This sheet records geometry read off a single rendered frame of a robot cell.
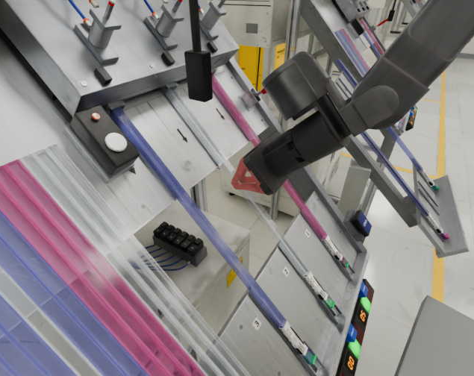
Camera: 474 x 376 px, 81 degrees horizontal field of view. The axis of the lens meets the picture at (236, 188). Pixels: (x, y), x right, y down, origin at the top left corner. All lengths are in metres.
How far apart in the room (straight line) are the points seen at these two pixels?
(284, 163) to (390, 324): 1.26
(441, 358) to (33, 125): 0.84
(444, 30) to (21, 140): 0.45
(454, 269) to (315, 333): 1.46
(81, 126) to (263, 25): 1.20
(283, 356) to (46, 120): 0.46
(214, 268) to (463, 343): 0.59
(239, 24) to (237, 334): 1.35
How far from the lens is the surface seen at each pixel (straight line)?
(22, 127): 0.40
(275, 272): 0.50
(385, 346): 1.49
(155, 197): 0.40
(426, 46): 0.35
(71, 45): 0.40
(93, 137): 0.35
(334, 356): 0.57
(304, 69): 0.36
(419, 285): 1.77
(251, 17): 1.49
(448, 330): 0.86
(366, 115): 0.33
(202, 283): 0.76
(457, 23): 0.36
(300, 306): 0.54
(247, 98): 0.60
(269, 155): 0.40
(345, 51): 1.35
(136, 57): 0.43
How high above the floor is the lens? 1.24
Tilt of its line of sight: 36 degrees down
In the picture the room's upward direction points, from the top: straight up
